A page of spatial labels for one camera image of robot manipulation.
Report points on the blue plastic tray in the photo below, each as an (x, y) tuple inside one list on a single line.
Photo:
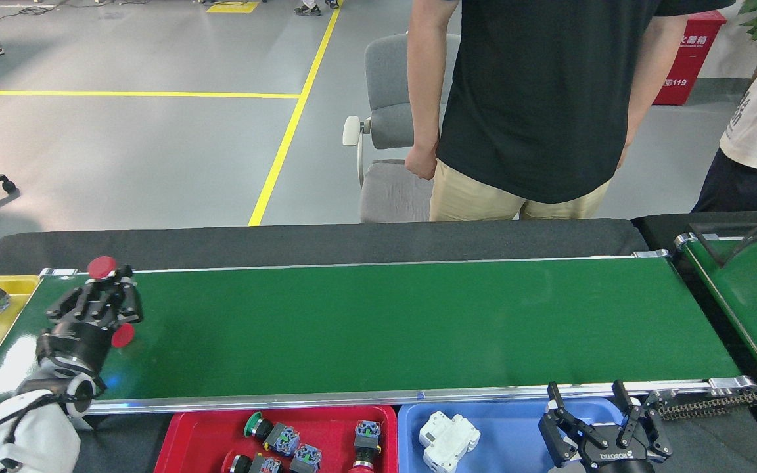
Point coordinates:
[(510, 427)]

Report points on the grey office chair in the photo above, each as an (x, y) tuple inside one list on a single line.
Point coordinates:
[(388, 72)]

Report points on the white circuit breaker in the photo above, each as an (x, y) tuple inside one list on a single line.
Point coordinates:
[(447, 440)]

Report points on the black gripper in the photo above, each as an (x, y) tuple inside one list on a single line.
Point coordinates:
[(615, 460), (76, 345)]

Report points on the red push button switch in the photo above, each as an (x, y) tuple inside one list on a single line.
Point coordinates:
[(367, 433), (102, 267), (263, 465), (123, 336)]

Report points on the red fire extinguisher cabinet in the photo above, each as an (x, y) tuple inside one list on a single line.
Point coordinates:
[(694, 66)]

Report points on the person's right hand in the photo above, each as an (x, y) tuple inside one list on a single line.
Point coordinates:
[(422, 162)]

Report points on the distant person's shoes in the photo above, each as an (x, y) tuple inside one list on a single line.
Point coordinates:
[(306, 9)]

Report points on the person's left hand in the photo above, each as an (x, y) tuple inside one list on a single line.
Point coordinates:
[(622, 156)]

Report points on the long green conveyor belt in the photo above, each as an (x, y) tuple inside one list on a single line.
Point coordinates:
[(385, 328)]

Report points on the person's right forearm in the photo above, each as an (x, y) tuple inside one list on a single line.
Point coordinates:
[(428, 112)]

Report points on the red plastic tray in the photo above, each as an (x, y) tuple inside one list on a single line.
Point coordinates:
[(194, 440)]

